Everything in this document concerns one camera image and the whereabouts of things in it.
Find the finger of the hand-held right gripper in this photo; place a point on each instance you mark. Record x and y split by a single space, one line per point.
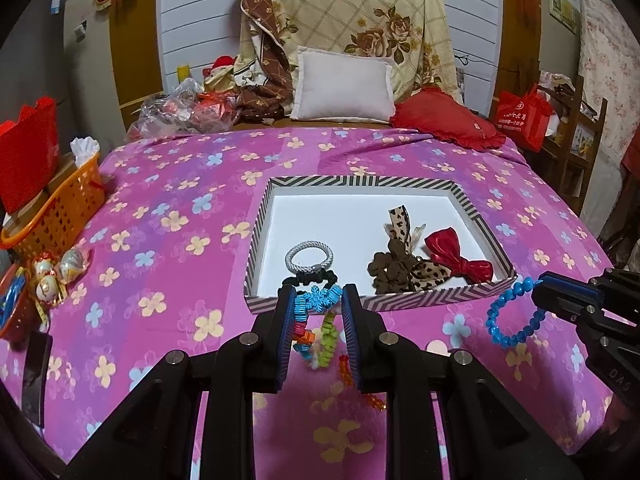
565 301
570 281

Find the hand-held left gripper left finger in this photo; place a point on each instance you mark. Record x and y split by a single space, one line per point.
286 335

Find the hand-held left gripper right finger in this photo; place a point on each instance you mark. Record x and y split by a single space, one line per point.
352 340

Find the black scrunchie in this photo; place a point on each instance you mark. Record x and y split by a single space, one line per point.
327 275

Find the brown flower scrunchie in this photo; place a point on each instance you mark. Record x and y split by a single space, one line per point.
390 267

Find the striped cardboard box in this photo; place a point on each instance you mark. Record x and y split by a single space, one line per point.
425 297

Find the leopard print bow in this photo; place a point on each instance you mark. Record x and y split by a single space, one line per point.
430 272

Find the leopard print ribbon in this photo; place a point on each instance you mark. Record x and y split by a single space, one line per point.
398 220

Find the red satin bow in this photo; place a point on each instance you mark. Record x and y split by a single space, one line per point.
445 245

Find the pink floral bedsheet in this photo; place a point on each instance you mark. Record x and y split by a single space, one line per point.
175 270

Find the wooden shelf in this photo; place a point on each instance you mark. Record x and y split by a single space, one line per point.
575 145

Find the red shopping bag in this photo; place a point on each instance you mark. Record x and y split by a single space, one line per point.
522 120

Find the red ruffled cushion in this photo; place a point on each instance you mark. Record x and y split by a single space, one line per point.
445 117

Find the floral curtain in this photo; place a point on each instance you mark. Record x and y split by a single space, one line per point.
610 60

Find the clear plastic bag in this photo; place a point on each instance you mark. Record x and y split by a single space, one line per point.
170 115

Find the black phone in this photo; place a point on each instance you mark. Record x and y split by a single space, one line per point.
36 380

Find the white pillow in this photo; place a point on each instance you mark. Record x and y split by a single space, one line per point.
340 85

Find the orange plastic basket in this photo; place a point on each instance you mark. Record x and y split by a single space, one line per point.
60 210

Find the santa doll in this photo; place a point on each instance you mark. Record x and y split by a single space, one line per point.
220 72

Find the red plastic bowl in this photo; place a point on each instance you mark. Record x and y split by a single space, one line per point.
15 315

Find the white crumpled tissue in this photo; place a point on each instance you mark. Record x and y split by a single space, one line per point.
85 150

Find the yellow cup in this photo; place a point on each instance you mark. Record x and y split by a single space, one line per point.
183 72

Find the red gift bag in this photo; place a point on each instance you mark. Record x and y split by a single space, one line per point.
27 160

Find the beige floral quilt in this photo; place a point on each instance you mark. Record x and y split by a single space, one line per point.
350 5

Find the wall socket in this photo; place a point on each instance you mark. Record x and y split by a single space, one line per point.
80 30

